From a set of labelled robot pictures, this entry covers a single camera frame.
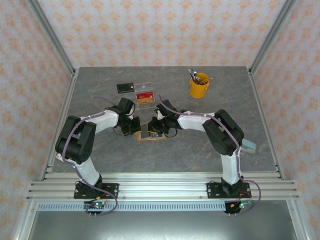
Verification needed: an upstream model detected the orange leather card holder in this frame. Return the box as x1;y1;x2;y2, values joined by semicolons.
136;122;168;143

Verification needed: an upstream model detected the clear acrylic card stand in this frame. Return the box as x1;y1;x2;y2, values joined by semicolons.
116;81;155;110

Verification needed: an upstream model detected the black card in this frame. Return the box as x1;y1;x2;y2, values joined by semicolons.
116;83;135;95

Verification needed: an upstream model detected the yellow metal pen bucket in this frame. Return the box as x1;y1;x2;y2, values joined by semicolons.
189;72;210;99

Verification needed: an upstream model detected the teal topped rectangular block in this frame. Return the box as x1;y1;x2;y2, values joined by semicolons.
240;139;257;154

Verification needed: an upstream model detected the grey sheet metal panel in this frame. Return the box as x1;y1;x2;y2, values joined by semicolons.
27;211;301;240

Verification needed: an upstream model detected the aluminium mounting rail frame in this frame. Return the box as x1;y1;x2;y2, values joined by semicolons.
26;171;300;201

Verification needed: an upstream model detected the aluminium table side rail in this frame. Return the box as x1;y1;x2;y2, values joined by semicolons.
39;71;78;181
247;67;286;181

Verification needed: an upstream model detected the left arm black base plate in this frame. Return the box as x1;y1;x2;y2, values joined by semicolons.
73;183;120;200

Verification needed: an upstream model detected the slotted grey cable duct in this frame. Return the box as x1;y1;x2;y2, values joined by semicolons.
36;201;232;213

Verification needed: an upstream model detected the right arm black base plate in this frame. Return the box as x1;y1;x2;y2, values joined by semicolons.
206;182;251;200

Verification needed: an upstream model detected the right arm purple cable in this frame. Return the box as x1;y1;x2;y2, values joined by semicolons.
158;99;263;216

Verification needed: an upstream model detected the aluminium frame corner post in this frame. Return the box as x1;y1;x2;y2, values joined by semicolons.
248;0;300;76
26;0;77;76

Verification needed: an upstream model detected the aluminium lower frame rail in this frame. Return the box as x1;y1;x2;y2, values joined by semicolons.
13;199;38;240
286;199;310;240

